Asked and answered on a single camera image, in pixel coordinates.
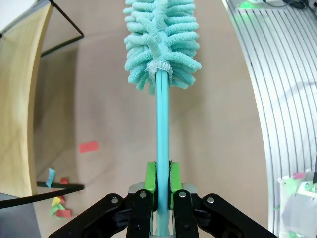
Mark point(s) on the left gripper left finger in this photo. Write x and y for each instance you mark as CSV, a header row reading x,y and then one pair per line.
x,y
149,176

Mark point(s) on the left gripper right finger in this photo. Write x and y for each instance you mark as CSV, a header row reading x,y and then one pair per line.
x,y
175,176

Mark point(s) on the teal microfibre duster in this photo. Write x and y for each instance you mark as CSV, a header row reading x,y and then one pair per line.
x,y
162,124

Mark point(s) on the large red paper scrap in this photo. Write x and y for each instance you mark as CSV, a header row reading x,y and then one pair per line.
x,y
89,146

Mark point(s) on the small red clip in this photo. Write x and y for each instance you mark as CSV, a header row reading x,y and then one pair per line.
x,y
64,180

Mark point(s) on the small red paper scrap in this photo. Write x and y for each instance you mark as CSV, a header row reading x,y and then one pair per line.
x,y
62,199

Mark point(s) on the medium red paper scrap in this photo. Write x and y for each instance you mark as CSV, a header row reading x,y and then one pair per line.
x,y
64,213

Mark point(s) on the blue paper scrap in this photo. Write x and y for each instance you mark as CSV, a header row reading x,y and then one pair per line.
x,y
50,177

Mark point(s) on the green paper scrap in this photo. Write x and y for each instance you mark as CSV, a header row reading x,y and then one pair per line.
x,y
53,211

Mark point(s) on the white plastic printed mount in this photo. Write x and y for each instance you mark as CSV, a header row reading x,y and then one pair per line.
x,y
297,188

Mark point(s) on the ribbed aluminium base plate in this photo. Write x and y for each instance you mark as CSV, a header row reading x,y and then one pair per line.
x,y
272,74

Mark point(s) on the wooden shelf with black frame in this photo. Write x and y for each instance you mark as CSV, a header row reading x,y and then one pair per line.
x,y
17,99

